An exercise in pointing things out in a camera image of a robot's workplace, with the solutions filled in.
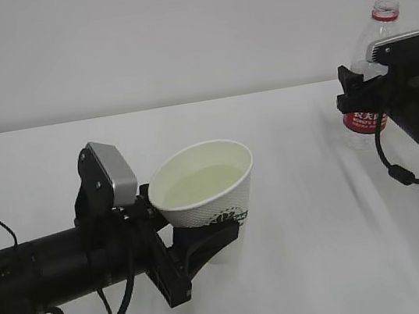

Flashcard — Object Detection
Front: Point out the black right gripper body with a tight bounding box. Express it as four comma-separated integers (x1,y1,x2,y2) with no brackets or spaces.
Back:
377,44,419,125

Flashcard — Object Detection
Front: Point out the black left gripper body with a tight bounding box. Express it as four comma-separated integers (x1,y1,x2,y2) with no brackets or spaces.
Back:
74,146,192,314

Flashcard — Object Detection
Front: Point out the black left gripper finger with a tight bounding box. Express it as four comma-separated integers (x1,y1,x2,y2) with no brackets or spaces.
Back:
138,184,169,232
169,220,240,280

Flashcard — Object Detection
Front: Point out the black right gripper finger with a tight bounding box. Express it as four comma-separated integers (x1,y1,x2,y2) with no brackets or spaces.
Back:
336,65,389,114

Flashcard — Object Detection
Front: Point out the clear red-label water bottle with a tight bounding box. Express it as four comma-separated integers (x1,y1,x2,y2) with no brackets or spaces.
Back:
325,0,419,154

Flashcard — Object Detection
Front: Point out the white paper coffee cup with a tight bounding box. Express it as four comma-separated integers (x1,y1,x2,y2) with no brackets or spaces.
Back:
148,139,254,265

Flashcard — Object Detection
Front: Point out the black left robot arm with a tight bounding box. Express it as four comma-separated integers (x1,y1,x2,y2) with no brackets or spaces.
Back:
0,142,240,314

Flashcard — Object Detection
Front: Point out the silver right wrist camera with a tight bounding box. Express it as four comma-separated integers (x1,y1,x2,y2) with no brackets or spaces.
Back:
365,30,419,63

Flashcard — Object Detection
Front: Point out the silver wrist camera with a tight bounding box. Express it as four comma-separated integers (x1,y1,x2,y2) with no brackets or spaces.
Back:
365,30,419,63
87,141,138,207

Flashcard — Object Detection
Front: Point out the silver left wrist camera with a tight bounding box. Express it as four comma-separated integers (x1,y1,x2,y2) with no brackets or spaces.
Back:
87,141,138,207

